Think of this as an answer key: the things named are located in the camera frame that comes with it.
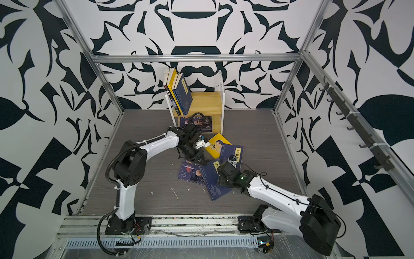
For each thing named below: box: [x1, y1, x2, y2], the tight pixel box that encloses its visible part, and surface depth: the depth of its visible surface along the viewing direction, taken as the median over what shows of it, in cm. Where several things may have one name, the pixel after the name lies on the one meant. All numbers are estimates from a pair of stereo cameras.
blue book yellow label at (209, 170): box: [200, 159, 233, 202], surface depth 85 cm
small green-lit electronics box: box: [257, 235, 275, 255], surface depth 72 cm
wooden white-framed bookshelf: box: [164, 70, 226, 135], surface depth 94 cm
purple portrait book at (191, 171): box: [177, 159, 206, 186], surface depth 91 cm
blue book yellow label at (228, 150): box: [219, 143, 244, 166], surface depth 98 cm
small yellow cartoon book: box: [204, 132, 232, 160], surface depth 102 cm
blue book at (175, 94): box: [172, 73, 183, 115], surface depth 82 cm
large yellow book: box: [167, 66, 183, 116], surface depth 81 cm
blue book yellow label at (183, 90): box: [175, 73, 191, 115], surface depth 85 cm
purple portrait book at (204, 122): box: [179, 115, 213, 133], surface depth 107 cm
